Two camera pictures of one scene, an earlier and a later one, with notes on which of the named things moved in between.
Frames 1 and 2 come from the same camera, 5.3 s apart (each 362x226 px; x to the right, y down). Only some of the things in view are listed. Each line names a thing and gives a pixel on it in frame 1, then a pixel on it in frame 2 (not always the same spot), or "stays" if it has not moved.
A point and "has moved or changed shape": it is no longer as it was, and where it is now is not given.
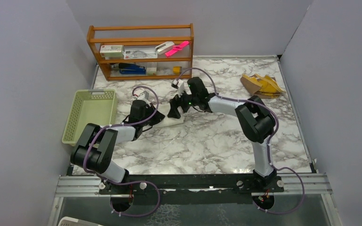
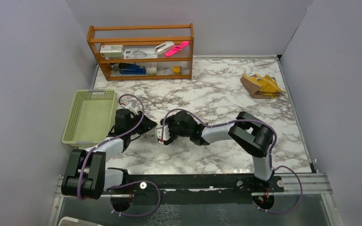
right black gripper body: x=189 y=100 -> x=175 y=131
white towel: x=164 y=108 has moved or changed shape
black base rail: x=191 y=189 stays
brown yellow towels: x=262 y=85 stays
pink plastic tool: x=176 y=48 stays
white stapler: x=164 y=46 stays
